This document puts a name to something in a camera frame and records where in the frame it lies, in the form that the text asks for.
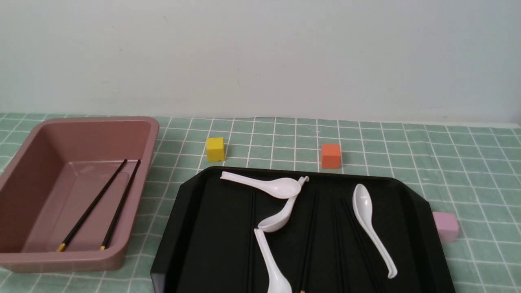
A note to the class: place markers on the yellow cube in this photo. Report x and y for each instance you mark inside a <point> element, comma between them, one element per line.
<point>215,149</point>

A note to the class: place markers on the white spoon top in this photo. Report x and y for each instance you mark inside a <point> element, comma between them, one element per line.
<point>282,188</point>

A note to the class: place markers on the white spoon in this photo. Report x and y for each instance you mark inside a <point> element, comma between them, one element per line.
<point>363,211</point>
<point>277,282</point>
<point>282,188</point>
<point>278,220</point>

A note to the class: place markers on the orange cube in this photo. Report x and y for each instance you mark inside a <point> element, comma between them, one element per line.
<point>331,156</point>

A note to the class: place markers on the white spoon middle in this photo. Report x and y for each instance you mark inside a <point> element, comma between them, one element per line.
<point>278,220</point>

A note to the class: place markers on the black chopstick on tray centre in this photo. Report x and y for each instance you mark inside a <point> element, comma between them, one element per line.
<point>309,244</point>

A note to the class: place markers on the black chopstick on tray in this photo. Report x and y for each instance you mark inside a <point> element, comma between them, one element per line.
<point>309,244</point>
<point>375,281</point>

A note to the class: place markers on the black chopstick on tray far right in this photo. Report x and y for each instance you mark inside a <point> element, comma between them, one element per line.
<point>375,281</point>

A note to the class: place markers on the black plastic tray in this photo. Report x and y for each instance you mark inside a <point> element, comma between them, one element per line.
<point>209,246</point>

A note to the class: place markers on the white spoon right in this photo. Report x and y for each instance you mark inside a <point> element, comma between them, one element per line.
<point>363,211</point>

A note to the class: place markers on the white spoon bottom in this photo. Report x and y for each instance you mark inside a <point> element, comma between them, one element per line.
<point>277,282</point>

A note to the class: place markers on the black chopstick in bin right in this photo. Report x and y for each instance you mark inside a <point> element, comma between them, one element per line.
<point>109,234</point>

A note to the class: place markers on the black chopstick in bin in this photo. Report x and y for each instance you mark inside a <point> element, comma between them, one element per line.
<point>66,242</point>
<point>109,234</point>

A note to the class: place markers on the pink cube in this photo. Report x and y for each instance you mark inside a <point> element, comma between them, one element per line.
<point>447,226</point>

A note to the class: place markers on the green checkered tablecloth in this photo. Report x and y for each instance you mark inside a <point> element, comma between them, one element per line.
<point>473,172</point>

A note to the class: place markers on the pink plastic bin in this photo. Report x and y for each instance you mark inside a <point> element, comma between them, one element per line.
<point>57,172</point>

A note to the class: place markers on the black chopstick in bin left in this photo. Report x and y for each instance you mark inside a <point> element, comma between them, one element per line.
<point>66,242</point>

